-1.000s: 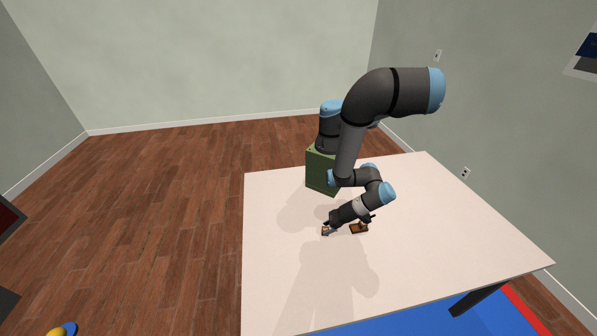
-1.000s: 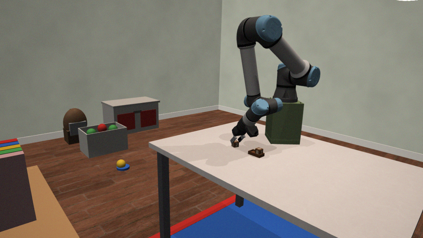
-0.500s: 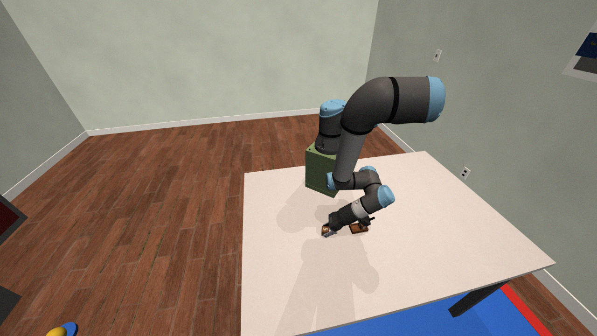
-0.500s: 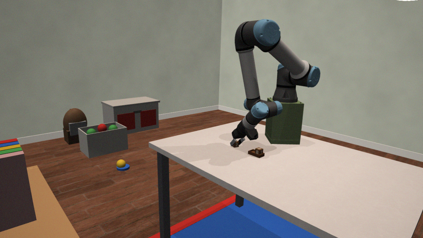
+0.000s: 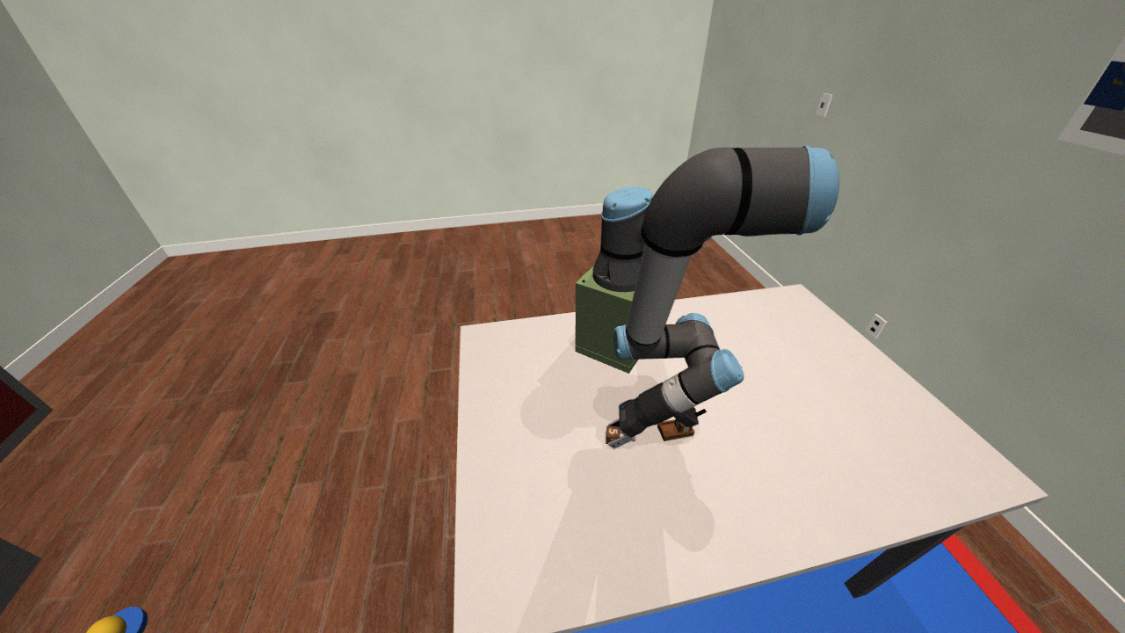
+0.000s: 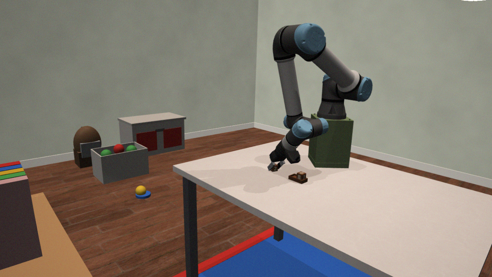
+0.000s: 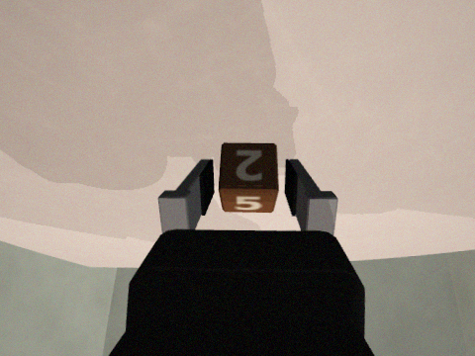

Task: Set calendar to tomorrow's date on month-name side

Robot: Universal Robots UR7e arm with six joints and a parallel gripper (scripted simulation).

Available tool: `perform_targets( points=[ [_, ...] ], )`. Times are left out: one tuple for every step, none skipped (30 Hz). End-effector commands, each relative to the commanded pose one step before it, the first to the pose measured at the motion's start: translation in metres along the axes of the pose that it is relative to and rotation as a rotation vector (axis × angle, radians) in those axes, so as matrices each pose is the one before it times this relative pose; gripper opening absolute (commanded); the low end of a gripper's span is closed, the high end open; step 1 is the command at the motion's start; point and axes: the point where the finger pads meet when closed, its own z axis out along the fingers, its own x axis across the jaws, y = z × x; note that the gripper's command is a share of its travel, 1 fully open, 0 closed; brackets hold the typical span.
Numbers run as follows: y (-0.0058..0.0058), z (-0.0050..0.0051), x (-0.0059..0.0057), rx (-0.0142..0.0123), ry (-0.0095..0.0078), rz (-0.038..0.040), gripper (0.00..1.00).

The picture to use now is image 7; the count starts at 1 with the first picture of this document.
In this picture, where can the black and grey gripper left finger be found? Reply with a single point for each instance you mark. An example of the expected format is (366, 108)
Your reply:
(182, 208)

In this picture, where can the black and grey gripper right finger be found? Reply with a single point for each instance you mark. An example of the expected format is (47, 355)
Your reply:
(313, 208)

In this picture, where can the brown wooden number cube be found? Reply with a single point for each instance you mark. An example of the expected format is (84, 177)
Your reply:
(248, 181)

